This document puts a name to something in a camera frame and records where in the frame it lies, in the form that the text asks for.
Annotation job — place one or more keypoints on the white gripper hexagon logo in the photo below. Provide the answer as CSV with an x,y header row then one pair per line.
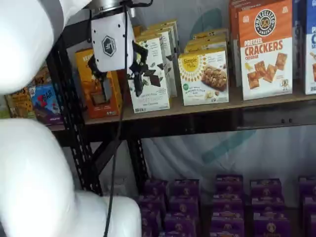
x,y
108,32

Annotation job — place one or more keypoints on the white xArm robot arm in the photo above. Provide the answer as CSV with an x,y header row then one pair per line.
x,y
24,37

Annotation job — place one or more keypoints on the white chocolate thins box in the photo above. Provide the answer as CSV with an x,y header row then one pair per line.
x,y
170,74
163,26
153,98

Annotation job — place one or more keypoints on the orange snack box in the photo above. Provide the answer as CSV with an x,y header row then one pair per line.
x,y
84,81

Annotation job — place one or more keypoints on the black metal shelf rack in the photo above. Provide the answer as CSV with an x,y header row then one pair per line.
x,y
172,126

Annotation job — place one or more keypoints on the blue purple Zbar box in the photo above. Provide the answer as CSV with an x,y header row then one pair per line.
x,y
47,103

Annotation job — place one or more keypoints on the orange kids bar box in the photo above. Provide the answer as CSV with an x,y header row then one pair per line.
x,y
42,79

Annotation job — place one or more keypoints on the brown particle board shelf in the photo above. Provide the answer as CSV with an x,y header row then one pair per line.
x,y
209,108

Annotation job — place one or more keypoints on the brown snack bar box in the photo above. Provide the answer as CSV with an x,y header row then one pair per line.
x,y
19,103

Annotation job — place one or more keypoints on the purple snack box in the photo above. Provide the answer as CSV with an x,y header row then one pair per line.
x,y
184,205
150,203
308,185
150,222
271,227
155,187
228,205
309,214
180,225
265,188
269,207
186,187
229,185
227,224

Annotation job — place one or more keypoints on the orange pretzel crackers box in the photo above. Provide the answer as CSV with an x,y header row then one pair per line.
x,y
266,49

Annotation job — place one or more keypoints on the blue and white box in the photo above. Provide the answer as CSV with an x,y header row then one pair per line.
x,y
311,74

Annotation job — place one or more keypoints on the white backdrop sheet teal print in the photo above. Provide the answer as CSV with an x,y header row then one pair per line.
x,y
271,153

